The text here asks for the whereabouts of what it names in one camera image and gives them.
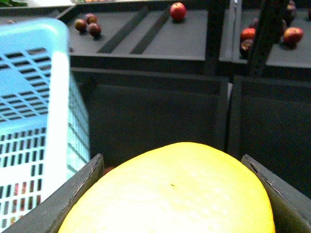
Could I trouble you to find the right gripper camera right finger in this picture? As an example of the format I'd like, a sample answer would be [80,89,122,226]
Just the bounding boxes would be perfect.
[241,155,311,233]

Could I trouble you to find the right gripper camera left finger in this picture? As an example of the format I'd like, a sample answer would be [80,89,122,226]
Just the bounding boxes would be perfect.
[3,154,104,233]

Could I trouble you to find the light blue plastic basket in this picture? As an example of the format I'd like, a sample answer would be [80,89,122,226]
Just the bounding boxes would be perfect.
[0,18,90,231]

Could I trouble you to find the yellow lemon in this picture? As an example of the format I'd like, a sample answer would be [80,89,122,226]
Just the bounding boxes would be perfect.
[59,142,276,233]

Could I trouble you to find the dark wooden display stand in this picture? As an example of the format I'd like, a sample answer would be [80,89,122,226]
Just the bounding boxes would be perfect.
[0,0,311,170]

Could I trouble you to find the red apple on shelf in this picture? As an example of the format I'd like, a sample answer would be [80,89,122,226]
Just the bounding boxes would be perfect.
[170,2,187,21]

